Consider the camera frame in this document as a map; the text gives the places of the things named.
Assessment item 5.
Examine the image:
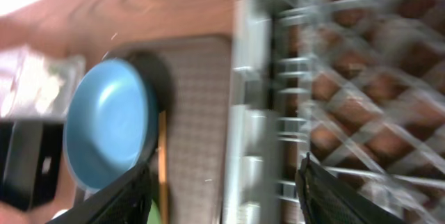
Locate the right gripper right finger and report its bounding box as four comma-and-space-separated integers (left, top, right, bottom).
296, 154, 404, 224

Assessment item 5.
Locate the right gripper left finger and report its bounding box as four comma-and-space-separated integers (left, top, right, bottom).
48, 163, 152, 224

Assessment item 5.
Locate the dark blue plate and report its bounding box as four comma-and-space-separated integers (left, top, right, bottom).
63, 59, 159, 191

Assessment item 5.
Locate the mint green bowl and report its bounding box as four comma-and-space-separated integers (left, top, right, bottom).
147, 201, 161, 224

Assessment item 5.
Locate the grey dishwasher rack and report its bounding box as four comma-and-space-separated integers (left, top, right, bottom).
222, 0, 444, 223

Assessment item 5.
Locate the brown serving tray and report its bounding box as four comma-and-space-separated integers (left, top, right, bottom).
104, 35, 231, 224

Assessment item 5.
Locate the black plastic tray bin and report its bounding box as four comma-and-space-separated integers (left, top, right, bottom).
1, 120, 63, 211

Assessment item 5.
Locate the clear plastic bin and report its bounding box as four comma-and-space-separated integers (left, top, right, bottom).
1, 45, 86, 120

